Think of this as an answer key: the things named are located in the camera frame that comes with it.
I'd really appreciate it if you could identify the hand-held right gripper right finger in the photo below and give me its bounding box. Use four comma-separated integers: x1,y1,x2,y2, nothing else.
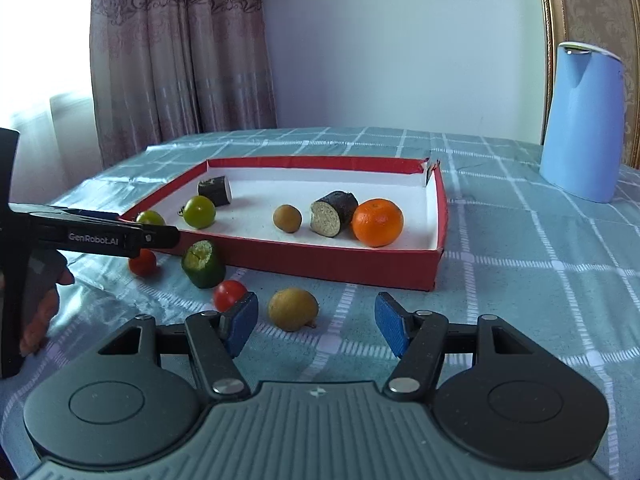
374,291,538,402

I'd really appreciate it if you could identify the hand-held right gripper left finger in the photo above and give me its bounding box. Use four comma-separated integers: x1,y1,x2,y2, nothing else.
97,291,260,401

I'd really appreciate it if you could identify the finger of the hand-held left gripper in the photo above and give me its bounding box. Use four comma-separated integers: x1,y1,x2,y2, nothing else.
142,224,181,250
47,205,122,224

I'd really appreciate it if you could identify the red cherry tomato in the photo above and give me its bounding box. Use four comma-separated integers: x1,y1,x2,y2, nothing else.
213,280,248,312
128,248,158,277

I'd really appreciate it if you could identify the green tomato with stem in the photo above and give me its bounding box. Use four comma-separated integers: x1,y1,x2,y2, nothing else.
177,196,217,230

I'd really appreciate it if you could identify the green cucumber piece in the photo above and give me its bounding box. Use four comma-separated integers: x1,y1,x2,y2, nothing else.
181,239,227,289

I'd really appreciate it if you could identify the dark sugarcane piece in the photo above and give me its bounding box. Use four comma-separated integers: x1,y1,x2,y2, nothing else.
197,176,233,207

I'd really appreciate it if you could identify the red cardboard box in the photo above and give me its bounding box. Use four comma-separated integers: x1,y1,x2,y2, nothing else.
120,156,447,292

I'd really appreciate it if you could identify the orange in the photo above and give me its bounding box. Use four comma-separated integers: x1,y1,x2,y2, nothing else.
352,198,404,248

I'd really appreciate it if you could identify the large dark eggplant piece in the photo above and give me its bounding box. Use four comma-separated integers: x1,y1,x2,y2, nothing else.
310,190,359,237

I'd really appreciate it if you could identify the person's left hand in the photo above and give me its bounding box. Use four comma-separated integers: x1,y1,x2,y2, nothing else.
20,266,76,357

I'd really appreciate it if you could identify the pink patterned curtain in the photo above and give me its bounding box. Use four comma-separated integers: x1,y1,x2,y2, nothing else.
90,0,278,171

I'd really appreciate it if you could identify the light blue kettle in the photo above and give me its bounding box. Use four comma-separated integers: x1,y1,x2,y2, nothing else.
539,41,627,204

